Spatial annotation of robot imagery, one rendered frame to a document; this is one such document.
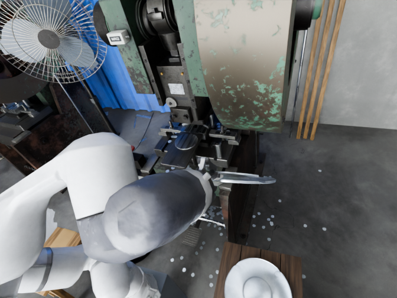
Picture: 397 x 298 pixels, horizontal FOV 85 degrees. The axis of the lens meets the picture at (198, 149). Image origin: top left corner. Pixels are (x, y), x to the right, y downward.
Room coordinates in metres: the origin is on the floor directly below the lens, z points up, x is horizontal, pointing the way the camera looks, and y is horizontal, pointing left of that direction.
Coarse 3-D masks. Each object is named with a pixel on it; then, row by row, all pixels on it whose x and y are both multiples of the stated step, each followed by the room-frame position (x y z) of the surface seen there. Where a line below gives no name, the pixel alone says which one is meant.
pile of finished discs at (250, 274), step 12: (240, 264) 0.37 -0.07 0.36; (252, 264) 0.35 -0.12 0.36; (264, 264) 0.34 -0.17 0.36; (228, 276) 0.33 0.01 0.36; (240, 276) 0.32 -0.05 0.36; (252, 276) 0.31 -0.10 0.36; (264, 276) 0.29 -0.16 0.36; (276, 276) 0.28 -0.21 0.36; (228, 288) 0.28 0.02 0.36; (240, 288) 0.27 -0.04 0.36; (252, 288) 0.26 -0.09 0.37; (264, 288) 0.25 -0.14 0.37; (276, 288) 0.24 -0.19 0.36; (288, 288) 0.23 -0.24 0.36
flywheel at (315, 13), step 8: (304, 0) 0.67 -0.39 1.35; (312, 0) 0.66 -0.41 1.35; (320, 0) 0.67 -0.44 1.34; (296, 8) 0.68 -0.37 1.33; (304, 8) 0.67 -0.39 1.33; (312, 8) 0.66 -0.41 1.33; (320, 8) 0.67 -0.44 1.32; (296, 16) 0.68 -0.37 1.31; (304, 16) 0.67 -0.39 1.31; (312, 16) 0.69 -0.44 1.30; (296, 24) 0.69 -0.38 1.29; (304, 24) 0.68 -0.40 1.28
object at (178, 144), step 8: (184, 136) 0.91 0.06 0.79; (192, 136) 0.90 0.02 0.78; (200, 136) 0.89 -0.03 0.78; (176, 144) 0.86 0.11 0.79; (184, 144) 0.85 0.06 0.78; (192, 144) 0.83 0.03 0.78; (168, 152) 0.82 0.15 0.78; (176, 152) 0.81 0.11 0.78; (184, 152) 0.80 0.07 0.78; (192, 152) 0.78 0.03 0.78; (168, 160) 0.77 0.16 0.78; (176, 160) 0.75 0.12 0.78; (184, 160) 0.74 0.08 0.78; (192, 160) 0.81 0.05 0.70; (184, 168) 0.69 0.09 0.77
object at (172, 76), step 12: (168, 60) 0.98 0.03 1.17; (180, 60) 0.93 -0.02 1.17; (168, 72) 0.92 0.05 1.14; (180, 72) 0.89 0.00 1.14; (168, 84) 0.93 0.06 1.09; (180, 84) 0.89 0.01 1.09; (168, 96) 0.94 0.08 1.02; (180, 96) 0.90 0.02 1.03; (204, 96) 0.97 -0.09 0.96; (180, 108) 0.89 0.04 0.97; (192, 108) 0.88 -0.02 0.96; (204, 108) 0.95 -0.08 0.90; (180, 120) 0.89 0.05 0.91; (192, 120) 0.87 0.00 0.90
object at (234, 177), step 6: (228, 174) 0.46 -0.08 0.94; (234, 174) 0.47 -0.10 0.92; (240, 174) 0.52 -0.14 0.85; (246, 174) 0.52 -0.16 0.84; (252, 174) 0.50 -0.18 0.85; (216, 180) 0.37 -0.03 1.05; (222, 180) 0.36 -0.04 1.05; (228, 180) 0.35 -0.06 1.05; (234, 180) 0.35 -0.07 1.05; (240, 180) 0.35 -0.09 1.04; (246, 180) 0.38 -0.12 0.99; (252, 180) 0.39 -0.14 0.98; (258, 180) 0.39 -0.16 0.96; (264, 180) 0.39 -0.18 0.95; (270, 180) 0.40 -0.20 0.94
